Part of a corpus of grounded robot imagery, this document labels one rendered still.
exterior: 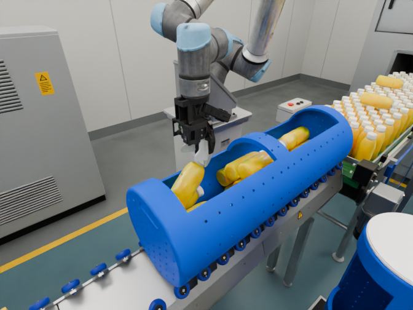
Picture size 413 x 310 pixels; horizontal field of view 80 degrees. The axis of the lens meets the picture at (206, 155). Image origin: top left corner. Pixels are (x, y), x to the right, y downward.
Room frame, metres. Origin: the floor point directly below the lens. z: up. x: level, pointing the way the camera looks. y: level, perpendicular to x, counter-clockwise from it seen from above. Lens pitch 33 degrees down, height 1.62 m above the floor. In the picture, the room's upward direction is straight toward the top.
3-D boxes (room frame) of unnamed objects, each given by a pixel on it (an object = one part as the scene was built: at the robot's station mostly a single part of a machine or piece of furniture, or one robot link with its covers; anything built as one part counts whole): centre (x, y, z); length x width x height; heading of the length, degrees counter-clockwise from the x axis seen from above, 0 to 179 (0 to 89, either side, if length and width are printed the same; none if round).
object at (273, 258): (1.02, -0.46, 0.31); 0.06 x 0.06 x 0.63; 40
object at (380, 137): (1.10, -0.87, 0.98); 0.07 x 0.07 x 0.17
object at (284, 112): (1.37, -0.52, 1.05); 0.20 x 0.10 x 0.10; 130
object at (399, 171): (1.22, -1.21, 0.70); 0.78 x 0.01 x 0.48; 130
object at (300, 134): (0.93, -0.38, 1.10); 0.17 x 0.07 x 0.07; 130
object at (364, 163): (0.89, -0.72, 0.95); 0.10 x 0.07 x 0.10; 40
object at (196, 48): (0.59, 0.03, 1.52); 0.09 x 0.08 x 0.11; 152
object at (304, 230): (0.92, -0.55, 0.31); 0.06 x 0.06 x 0.63; 40
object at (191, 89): (0.59, 0.03, 1.44); 0.08 x 0.08 x 0.05
